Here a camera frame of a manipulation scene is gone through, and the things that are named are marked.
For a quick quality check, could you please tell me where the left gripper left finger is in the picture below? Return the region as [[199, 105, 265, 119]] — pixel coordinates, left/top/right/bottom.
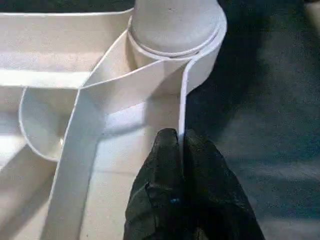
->
[[123, 127, 187, 240]]

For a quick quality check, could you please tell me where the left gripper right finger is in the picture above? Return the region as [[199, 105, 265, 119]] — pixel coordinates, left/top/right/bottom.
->
[[183, 129, 266, 240]]

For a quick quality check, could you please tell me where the white plastic table top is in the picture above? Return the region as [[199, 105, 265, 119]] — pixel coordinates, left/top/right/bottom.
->
[[0, 7, 228, 240]]

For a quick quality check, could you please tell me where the white plastic table leg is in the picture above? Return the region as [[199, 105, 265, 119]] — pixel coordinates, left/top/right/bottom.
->
[[128, 0, 227, 58]]

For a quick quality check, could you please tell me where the black mat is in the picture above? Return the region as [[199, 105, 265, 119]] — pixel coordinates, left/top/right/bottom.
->
[[0, 0, 320, 240]]

